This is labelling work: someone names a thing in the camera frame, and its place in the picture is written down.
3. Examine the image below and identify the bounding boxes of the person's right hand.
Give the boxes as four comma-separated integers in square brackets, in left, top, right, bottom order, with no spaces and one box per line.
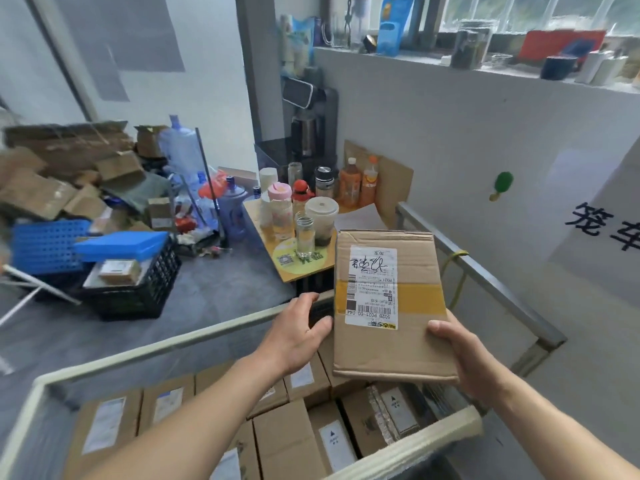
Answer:
[427,309,507,403]

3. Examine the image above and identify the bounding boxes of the person's left hand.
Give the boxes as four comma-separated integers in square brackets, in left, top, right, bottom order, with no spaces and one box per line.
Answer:
[267,293,335,378]

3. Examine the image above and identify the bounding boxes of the barcode printed medium cardboard box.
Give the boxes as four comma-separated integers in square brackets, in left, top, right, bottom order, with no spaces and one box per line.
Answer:
[317,334,369,401]

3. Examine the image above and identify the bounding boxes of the parcel with long label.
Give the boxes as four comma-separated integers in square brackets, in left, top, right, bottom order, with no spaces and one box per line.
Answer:
[283,352,332,411]

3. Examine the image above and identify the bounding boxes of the parcel with handwritten label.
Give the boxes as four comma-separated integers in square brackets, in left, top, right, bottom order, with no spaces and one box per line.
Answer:
[246,378,290,421]

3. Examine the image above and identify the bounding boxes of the yellow taped medium cardboard box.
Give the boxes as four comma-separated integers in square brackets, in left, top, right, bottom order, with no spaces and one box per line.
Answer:
[332,229,460,383]

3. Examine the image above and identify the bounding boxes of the large labelled cardboard box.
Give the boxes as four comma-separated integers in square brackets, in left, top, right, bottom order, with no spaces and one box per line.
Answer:
[339,382,426,458]
[308,400,359,475]

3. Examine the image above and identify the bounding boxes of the green striped holed cardboard box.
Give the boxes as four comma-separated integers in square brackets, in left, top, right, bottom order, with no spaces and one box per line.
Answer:
[193,362,236,395]

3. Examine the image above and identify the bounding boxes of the parcel with blue-top label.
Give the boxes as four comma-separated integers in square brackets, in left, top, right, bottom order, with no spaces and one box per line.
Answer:
[137,374,197,437]

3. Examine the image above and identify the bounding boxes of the metal wire cage cart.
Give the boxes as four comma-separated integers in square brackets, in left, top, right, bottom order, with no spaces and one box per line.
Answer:
[0,202,569,480]

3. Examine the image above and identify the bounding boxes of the person's right forearm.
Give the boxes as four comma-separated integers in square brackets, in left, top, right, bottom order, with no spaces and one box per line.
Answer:
[492,369,640,480]

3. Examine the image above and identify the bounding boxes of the person's left forearm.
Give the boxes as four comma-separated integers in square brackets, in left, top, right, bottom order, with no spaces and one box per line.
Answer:
[82,352,291,480]

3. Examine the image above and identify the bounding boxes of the yellow-green round sticker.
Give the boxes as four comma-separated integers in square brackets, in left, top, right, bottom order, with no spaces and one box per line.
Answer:
[272,237,329,274]

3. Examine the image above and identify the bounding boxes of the clear glass jar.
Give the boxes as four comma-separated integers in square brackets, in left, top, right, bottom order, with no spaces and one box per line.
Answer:
[295,212,317,261]

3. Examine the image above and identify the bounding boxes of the pink lid clear tumbler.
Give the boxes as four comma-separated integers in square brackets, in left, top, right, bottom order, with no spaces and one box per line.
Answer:
[267,183,293,241]

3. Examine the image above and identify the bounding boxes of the white lid drink cup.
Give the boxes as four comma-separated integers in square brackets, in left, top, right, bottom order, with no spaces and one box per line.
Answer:
[305,196,340,247]

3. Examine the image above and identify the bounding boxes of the small yellow table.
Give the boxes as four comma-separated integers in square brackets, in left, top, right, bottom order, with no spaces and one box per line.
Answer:
[243,197,341,284]

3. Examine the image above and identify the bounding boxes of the white paper sheet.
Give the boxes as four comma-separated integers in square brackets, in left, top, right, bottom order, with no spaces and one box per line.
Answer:
[333,203,389,233]

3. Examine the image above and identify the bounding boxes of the white plastic cup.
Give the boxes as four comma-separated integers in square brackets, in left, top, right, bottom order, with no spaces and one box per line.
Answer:
[259,192,275,231]

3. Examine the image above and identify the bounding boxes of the heap of mixed rubbish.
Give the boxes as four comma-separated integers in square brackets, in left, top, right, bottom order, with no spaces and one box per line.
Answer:
[175,214,233,258]

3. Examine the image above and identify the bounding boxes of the blue water jug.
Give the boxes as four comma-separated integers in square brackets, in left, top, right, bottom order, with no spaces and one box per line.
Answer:
[218,176,249,241]

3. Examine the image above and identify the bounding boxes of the red lid bottle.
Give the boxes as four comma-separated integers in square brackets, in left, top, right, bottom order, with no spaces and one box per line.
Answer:
[291,179,316,215]

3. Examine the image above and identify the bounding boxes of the black lid steel flask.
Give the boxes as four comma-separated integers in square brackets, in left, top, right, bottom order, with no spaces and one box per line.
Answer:
[315,166,336,198]

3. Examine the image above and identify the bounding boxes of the black plastic crate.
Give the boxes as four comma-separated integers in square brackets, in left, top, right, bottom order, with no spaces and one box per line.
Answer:
[82,239,182,321]
[29,272,96,303]

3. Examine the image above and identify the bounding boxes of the brown tea bottle white cap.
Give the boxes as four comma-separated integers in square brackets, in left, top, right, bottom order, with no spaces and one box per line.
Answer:
[339,157,362,207]

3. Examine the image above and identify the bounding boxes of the orange drink bottle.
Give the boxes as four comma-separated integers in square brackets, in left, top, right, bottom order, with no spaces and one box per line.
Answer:
[361,154,380,205]

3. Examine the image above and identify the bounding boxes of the red plastic object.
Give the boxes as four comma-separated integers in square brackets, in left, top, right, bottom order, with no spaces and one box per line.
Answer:
[198,169,229,199]

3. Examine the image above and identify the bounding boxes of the upright brown carton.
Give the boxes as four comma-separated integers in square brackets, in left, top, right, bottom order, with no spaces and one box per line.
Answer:
[147,197,173,231]

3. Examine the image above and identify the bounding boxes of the small brown carton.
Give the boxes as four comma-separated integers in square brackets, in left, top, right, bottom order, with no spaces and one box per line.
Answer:
[98,258,141,285]

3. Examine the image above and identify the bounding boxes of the blue plastic box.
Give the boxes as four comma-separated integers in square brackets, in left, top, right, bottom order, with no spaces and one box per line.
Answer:
[73,230,171,263]

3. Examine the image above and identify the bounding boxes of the black water dispenser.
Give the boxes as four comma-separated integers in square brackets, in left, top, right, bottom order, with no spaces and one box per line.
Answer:
[255,77,340,191]

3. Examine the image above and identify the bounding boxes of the large pale blue jug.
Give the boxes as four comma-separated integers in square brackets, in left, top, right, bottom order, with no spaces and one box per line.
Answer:
[159,114,206,175]

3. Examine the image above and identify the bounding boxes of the blue perforated plastic crate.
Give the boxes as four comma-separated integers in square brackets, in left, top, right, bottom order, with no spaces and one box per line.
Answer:
[11,219,91,275]

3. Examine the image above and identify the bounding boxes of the pale blue plastic bag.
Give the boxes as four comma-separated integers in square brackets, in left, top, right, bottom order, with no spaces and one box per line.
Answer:
[279,14,319,75]

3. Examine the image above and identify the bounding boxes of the clear glass kettle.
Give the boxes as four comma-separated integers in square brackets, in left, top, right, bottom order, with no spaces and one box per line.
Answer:
[322,19,349,48]

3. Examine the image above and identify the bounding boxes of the dark mug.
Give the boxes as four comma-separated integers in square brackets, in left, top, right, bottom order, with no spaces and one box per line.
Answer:
[539,55,579,81]

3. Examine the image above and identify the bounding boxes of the dark lid glass jar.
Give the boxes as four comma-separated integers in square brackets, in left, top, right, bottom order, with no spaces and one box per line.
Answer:
[451,20,493,71]

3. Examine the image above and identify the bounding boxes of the blue detergent bottle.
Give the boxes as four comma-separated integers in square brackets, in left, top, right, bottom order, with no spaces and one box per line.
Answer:
[375,0,417,57]

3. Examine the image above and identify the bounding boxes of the white small bottle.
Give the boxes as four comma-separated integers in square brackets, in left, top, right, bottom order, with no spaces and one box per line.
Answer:
[575,49,629,87]

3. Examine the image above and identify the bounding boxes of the red box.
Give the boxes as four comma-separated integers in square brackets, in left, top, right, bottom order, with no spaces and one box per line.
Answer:
[517,29,607,63]

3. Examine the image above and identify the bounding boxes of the aluminium-framed window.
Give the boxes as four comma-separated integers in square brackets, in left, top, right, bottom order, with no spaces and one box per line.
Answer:
[319,0,640,51]

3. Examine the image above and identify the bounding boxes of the yellow-green rope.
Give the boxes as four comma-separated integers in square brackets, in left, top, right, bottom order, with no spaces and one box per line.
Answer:
[439,250,470,311]

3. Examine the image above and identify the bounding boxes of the green popsicle wall hook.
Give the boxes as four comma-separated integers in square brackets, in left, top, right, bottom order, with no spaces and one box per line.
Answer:
[489,171,515,202]

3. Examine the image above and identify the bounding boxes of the wall sign with black characters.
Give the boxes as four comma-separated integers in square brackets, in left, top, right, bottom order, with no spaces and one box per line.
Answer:
[547,164,640,305]

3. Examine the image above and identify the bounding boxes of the clear bottle with strap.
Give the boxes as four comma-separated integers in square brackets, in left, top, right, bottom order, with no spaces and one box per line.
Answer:
[345,0,371,48]

